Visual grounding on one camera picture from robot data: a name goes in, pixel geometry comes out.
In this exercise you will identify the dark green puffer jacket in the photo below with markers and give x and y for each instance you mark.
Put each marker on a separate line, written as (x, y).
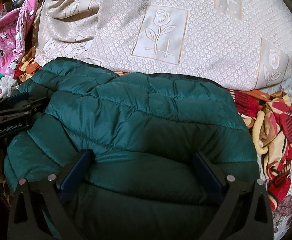
(144, 131)

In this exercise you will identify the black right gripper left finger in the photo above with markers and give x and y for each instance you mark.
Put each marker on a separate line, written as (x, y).
(40, 203)

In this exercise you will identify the beige rose patterned bedspread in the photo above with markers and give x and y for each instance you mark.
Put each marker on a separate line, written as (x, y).
(240, 44)

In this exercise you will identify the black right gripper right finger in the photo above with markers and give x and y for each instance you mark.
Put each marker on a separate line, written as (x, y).
(244, 212)

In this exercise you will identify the red orange yellow floral blanket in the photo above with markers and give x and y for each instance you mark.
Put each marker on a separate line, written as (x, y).
(268, 118)

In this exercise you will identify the pink penguin print cloth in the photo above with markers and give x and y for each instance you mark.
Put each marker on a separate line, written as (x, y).
(14, 27)

